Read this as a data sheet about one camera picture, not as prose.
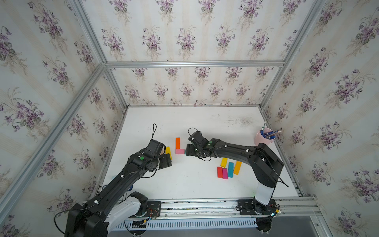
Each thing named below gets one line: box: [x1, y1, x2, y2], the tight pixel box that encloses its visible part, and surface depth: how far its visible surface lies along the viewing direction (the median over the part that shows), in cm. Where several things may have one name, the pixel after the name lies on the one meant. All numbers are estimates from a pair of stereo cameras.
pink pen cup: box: [254, 127, 276, 146], surface depth 93 cm
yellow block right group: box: [220, 157, 228, 168], surface depth 90 cm
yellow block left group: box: [165, 146, 173, 160], surface depth 97 cm
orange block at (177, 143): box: [175, 137, 182, 150], surface depth 100 cm
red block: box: [216, 166, 224, 179], surface depth 87 cm
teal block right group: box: [227, 161, 235, 179], surface depth 87 cm
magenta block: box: [222, 167, 229, 180], surface depth 86 cm
